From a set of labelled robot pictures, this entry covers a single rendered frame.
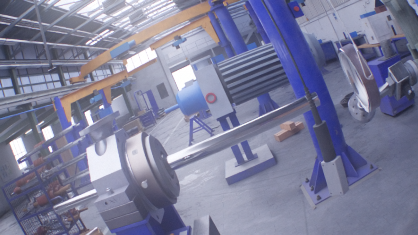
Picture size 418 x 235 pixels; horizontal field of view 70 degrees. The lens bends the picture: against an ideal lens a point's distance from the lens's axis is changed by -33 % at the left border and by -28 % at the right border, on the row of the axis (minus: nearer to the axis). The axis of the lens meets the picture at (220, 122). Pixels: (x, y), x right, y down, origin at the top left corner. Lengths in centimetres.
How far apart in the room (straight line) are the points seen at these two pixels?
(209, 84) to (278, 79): 88
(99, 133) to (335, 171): 116
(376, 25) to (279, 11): 512
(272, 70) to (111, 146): 374
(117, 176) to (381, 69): 371
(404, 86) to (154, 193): 155
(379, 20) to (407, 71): 612
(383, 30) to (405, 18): 604
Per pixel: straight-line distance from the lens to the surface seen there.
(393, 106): 487
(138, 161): 177
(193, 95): 542
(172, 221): 232
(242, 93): 532
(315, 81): 341
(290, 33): 338
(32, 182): 450
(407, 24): 235
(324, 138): 113
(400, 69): 228
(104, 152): 184
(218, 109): 529
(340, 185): 117
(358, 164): 372
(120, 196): 162
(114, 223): 168
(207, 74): 527
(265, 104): 892
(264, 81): 537
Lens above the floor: 139
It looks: 7 degrees down
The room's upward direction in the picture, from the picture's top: 24 degrees counter-clockwise
